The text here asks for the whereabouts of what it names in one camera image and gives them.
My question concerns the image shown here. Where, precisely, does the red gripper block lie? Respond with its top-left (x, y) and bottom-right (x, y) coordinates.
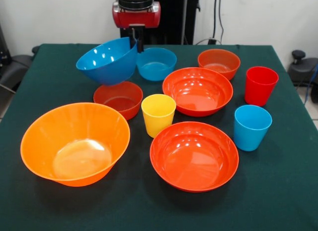
top-left (112, 0), bottom-right (161, 54)

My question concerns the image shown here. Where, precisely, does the large blue bowl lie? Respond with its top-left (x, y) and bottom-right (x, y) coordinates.
top-left (76, 37), bottom-right (139, 86)

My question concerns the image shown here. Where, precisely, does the small blue bowl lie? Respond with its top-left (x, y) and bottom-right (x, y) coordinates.
top-left (136, 47), bottom-right (178, 82)

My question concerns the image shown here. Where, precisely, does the small red-orange bowl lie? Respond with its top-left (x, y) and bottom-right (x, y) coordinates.
top-left (197, 49), bottom-right (241, 81)
top-left (93, 81), bottom-right (144, 121)

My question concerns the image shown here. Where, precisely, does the wide red-orange bowl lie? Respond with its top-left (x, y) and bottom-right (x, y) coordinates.
top-left (162, 67), bottom-right (234, 117)
top-left (150, 121), bottom-right (240, 193)

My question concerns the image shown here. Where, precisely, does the yellow cup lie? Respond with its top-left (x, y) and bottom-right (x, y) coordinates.
top-left (141, 93), bottom-right (177, 139)

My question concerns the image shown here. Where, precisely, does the large orange bowl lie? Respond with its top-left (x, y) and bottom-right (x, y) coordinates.
top-left (20, 102), bottom-right (131, 188)

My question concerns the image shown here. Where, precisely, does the red cup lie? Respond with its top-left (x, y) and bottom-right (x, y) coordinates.
top-left (244, 66), bottom-right (279, 107)

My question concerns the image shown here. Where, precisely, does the blue cup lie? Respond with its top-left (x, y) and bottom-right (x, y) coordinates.
top-left (233, 104), bottom-right (273, 152)

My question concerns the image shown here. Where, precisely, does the dark green tablecloth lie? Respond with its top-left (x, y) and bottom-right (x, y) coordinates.
top-left (0, 43), bottom-right (318, 231)

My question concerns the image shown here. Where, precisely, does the black wall cable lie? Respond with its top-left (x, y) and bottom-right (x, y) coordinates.
top-left (212, 0), bottom-right (225, 45)

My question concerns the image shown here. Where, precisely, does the black pedestal leg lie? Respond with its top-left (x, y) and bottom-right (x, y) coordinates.
top-left (287, 50), bottom-right (318, 87)
top-left (0, 45), bottom-right (40, 92)

